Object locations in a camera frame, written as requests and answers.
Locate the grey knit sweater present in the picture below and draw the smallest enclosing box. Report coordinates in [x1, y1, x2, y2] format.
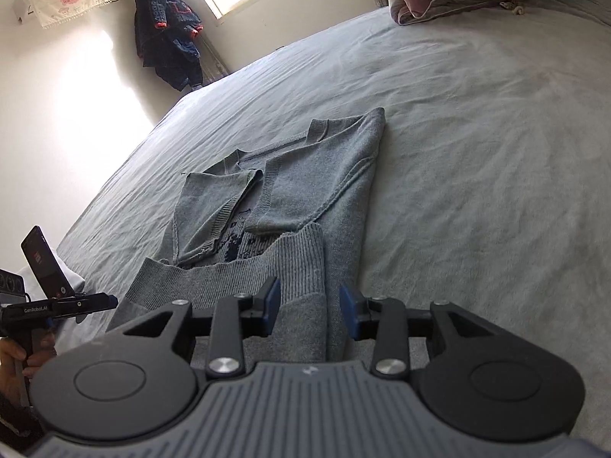
[112, 107, 387, 364]

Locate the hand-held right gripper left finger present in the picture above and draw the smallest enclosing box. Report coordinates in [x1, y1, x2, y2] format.
[122, 277, 283, 379]

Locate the bed with grey sheet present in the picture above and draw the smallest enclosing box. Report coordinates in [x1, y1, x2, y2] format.
[55, 0, 611, 392]

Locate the dark blue hanging jacket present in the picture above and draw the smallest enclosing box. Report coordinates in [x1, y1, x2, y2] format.
[134, 0, 205, 93]

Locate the person's left hand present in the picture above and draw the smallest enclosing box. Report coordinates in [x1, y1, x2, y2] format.
[0, 331, 58, 396]

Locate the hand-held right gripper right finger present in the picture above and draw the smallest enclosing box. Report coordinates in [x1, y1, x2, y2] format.
[337, 284, 500, 376]

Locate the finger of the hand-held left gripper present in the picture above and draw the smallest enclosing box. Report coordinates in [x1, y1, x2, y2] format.
[54, 293, 119, 324]

